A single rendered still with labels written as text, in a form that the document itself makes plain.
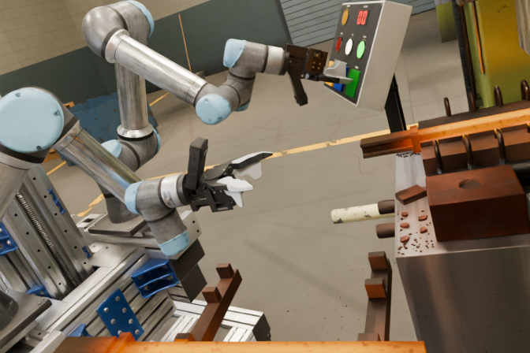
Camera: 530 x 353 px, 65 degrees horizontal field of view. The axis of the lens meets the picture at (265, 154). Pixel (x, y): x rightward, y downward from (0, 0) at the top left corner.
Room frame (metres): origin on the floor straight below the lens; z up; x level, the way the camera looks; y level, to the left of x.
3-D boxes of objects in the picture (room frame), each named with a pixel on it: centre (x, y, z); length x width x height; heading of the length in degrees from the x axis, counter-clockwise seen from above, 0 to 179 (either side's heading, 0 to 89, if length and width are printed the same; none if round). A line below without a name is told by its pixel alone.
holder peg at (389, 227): (0.63, -0.16, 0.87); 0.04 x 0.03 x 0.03; 66
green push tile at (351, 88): (1.14, -0.31, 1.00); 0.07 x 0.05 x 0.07; 1
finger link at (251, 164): (0.87, 0.03, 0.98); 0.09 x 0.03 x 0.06; 102
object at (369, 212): (1.05, -0.34, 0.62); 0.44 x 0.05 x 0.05; 66
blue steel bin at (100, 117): (5.78, 1.99, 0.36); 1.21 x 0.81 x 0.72; 55
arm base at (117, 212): (1.28, 0.48, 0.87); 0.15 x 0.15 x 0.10
